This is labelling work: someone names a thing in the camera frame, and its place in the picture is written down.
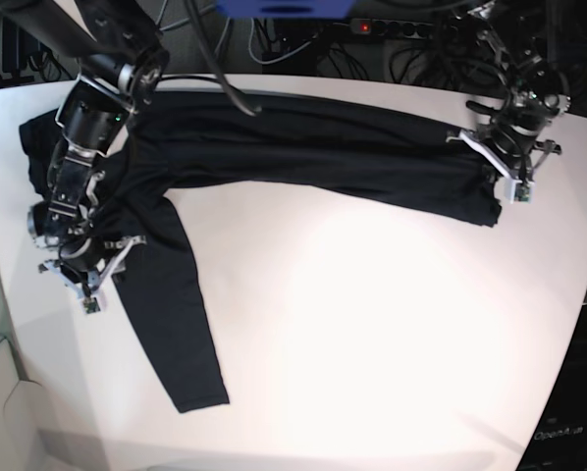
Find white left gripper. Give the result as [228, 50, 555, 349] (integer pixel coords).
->
[446, 127, 562, 203]

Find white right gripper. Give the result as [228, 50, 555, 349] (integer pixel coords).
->
[38, 235, 147, 314]

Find dark navy T-shirt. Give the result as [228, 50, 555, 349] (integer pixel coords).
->
[18, 89, 504, 415]

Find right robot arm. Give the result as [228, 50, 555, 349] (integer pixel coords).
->
[0, 1, 169, 314]

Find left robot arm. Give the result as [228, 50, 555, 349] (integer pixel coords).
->
[433, 1, 587, 202]

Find black adapters on floor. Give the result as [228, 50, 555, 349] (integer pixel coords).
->
[0, 19, 74, 89]

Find black OpenArm computer case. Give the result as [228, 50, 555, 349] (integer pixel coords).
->
[517, 304, 587, 470]

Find blue plastic bin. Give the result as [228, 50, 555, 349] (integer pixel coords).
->
[216, 0, 354, 19]

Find white power strip red switch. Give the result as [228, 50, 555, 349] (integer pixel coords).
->
[346, 18, 434, 40]

